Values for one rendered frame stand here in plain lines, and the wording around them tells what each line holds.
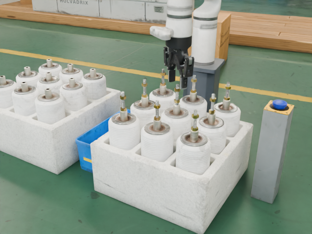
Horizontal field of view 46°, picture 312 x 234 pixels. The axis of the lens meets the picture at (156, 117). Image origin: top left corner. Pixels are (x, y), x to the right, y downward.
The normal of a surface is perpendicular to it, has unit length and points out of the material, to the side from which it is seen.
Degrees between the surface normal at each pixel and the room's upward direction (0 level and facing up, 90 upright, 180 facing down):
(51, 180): 0
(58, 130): 90
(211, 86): 90
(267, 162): 90
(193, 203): 90
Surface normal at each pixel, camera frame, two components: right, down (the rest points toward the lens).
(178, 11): -0.18, 0.44
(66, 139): 0.86, 0.23
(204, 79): -0.41, 0.41
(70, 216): 0.00, -0.89
